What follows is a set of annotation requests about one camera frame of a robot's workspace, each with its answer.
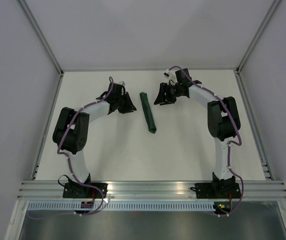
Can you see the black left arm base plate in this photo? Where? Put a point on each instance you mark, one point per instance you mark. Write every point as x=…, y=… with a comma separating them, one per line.
x=73, y=190

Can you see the left aluminium side rail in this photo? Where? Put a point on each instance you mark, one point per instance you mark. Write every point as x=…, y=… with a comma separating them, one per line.
x=45, y=130

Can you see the right aluminium frame post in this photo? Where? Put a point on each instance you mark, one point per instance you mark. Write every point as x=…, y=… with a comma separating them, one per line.
x=258, y=34

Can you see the aluminium frame post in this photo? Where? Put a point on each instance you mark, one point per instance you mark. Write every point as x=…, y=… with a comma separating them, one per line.
x=39, y=34
x=258, y=34

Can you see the aluminium side rail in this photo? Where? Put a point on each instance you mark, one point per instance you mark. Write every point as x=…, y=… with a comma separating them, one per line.
x=45, y=130
x=254, y=128

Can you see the right aluminium side rail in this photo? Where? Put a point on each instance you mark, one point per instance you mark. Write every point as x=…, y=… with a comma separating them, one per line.
x=254, y=128

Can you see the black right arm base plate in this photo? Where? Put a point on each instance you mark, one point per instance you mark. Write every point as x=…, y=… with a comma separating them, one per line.
x=209, y=191

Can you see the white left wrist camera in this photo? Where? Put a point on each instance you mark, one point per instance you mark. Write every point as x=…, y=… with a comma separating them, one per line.
x=121, y=83

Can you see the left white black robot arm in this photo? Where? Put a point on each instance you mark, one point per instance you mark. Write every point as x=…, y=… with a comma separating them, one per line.
x=72, y=127

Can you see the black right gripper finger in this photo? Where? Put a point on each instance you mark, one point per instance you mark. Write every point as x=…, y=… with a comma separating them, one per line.
x=161, y=98
x=166, y=101

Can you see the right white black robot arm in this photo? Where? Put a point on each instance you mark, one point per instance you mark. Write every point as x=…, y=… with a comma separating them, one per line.
x=223, y=125

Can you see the left aluminium frame post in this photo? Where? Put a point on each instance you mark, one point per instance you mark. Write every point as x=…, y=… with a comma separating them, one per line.
x=39, y=34

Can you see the white slotted cable duct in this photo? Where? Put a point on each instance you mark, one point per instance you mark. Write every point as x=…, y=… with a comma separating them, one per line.
x=136, y=206

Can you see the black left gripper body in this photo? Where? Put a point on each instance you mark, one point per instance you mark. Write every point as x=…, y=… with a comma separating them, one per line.
x=119, y=100

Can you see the aluminium front frame rail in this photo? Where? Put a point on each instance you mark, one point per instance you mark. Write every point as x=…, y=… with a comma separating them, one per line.
x=257, y=190

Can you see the dark green cloth napkin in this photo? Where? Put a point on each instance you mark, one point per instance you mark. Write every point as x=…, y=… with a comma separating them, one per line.
x=147, y=112

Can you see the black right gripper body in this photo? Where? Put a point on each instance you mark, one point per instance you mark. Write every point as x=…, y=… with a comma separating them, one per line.
x=174, y=90

